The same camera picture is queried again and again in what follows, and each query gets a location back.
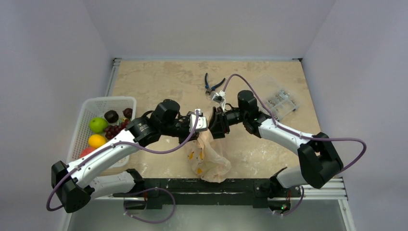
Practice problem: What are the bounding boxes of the translucent orange plastic bag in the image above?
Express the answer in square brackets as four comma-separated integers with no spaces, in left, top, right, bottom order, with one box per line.
[184,130,231,183]

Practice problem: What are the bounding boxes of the yellow fake lemon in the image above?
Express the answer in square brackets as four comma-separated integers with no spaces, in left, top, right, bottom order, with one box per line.
[88,134,107,149]

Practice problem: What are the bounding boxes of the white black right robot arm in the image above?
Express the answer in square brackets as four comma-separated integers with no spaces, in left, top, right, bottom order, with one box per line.
[208,90,344,196]

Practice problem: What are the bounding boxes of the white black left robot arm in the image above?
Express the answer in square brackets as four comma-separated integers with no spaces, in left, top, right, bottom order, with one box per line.
[46,99,208,213]

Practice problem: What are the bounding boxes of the dark red fake plum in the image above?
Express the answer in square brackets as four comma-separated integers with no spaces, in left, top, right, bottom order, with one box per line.
[123,108,133,119]

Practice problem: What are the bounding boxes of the dark brown fake fruit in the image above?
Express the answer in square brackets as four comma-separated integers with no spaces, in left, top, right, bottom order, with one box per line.
[104,110,119,124]

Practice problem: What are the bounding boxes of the dark red fake grape bunch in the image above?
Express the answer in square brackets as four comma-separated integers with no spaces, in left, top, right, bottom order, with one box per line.
[103,119,130,140]

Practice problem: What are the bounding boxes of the green fake apple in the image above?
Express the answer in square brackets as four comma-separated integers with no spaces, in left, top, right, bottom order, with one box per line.
[89,117,109,134]

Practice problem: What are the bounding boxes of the red yellow fake peach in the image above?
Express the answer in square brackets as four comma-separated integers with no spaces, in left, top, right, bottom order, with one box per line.
[79,147,95,158]

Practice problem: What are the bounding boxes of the clear plastic screw box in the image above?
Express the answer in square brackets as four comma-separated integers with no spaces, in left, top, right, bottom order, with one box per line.
[250,74,301,122]

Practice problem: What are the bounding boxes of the white plastic perforated basket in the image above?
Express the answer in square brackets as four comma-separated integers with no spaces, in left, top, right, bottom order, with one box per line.
[66,96,137,162]

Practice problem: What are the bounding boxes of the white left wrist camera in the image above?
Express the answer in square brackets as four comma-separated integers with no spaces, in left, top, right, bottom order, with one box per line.
[188,109,208,132]

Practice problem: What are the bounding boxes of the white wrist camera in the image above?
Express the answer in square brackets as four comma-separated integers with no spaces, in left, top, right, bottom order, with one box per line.
[210,90,226,112]
[188,109,208,132]

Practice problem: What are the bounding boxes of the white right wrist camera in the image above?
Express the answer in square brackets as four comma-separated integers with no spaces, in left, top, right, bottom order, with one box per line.
[210,90,226,112]

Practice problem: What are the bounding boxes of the blue handled pliers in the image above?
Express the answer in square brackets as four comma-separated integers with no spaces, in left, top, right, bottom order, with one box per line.
[204,72,226,96]

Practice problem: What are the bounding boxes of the black metal base rail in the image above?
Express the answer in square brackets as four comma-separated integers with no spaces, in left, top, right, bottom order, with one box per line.
[113,178,301,209]

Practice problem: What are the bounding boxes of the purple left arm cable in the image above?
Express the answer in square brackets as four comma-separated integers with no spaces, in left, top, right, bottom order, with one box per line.
[46,110,201,224]

